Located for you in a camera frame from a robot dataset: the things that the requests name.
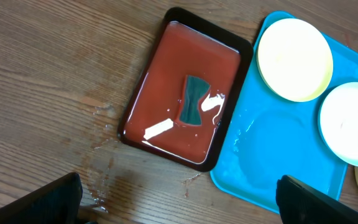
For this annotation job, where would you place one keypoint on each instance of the black tray with red water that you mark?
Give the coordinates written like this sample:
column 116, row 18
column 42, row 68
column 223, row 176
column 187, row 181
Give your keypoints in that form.
column 186, row 44

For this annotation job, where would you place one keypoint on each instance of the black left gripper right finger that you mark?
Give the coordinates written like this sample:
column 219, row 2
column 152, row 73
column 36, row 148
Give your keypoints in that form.
column 298, row 203

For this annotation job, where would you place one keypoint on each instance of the green and orange sponge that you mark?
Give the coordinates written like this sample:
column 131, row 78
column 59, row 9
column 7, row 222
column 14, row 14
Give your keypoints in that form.
column 194, row 90

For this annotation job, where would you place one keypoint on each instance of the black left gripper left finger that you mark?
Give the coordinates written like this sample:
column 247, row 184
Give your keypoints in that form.
column 56, row 202

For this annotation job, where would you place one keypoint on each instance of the blue plastic tray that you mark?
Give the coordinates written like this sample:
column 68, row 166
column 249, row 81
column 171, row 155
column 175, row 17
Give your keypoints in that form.
column 270, row 137

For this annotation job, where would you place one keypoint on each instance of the light blue plate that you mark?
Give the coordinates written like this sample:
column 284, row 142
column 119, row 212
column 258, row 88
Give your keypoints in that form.
column 338, row 122

